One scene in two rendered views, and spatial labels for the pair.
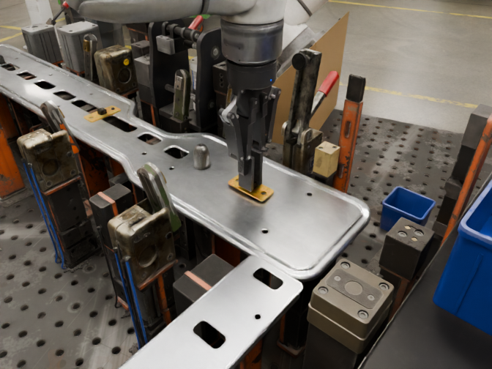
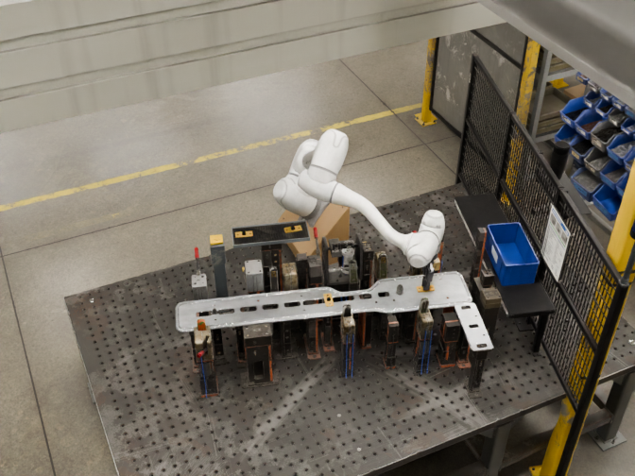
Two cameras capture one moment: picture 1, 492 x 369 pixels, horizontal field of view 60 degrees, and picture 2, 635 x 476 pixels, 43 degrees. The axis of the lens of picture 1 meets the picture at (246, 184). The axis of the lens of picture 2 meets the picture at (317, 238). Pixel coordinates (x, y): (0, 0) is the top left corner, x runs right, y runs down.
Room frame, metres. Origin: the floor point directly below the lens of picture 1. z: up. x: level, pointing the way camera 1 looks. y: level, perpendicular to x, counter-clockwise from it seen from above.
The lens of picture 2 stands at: (-0.81, 2.44, 3.66)
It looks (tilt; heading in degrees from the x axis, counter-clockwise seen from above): 40 degrees down; 311
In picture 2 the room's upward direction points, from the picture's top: straight up
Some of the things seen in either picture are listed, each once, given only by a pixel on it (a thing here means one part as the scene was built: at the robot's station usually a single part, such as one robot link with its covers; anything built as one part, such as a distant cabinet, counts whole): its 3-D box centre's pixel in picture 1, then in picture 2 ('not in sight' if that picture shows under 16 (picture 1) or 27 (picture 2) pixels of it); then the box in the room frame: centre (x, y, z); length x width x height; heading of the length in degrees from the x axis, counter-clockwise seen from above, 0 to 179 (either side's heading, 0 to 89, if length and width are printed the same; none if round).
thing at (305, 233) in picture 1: (95, 114); (324, 302); (0.93, 0.37, 1.00); 1.38 x 0.22 x 0.02; 50
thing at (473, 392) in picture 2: not in sight; (476, 367); (0.23, 0.12, 0.84); 0.11 x 0.06 x 0.29; 140
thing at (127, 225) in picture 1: (151, 287); (421, 341); (0.50, 0.17, 0.87); 0.12 x 0.09 x 0.35; 140
